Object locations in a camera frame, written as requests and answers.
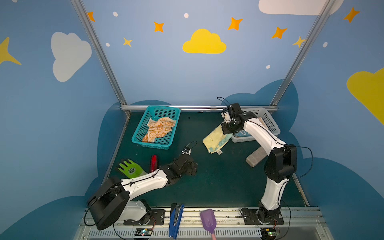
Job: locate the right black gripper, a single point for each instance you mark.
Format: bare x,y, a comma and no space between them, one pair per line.
227,127

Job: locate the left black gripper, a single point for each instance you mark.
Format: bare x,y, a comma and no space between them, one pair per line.
190,166

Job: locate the blue rabbit pattern towel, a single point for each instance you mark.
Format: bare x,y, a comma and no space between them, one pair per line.
242,134

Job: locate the plain mint green towel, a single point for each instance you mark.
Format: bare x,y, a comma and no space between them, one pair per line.
216,140

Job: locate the teal plastic basket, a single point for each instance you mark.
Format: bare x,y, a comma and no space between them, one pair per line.
155,113

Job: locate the orange cream patterned towel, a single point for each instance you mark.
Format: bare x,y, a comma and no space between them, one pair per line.
158,129

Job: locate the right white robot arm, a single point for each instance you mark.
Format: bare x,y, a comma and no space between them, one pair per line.
282,158

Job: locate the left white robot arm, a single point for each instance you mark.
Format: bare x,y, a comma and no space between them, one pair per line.
108,203

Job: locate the grey plastic basket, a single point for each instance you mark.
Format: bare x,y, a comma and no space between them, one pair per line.
266,119

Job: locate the grey sponge block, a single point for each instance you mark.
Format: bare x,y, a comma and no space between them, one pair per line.
256,157

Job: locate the blue stapler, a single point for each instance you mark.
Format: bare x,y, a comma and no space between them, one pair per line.
175,219

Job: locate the purple plastic scoop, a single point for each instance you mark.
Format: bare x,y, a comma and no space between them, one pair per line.
209,222

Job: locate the left green circuit board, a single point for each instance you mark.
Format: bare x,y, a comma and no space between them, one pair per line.
143,232

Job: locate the green circuit board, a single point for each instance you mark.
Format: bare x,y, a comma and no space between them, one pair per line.
143,232
268,234

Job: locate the right green circuit board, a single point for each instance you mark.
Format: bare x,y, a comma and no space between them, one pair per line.
268,234

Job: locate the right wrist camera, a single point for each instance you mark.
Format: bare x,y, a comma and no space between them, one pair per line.
226,116

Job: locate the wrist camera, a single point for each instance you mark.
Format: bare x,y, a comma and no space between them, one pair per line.
226,116
186,151

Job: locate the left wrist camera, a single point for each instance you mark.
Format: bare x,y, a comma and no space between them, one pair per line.
186,151

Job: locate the red handled tool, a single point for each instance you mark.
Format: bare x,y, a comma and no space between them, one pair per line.
154,163

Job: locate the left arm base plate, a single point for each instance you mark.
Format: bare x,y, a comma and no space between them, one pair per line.
153,217

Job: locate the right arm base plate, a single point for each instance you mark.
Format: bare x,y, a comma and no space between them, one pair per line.
262,216

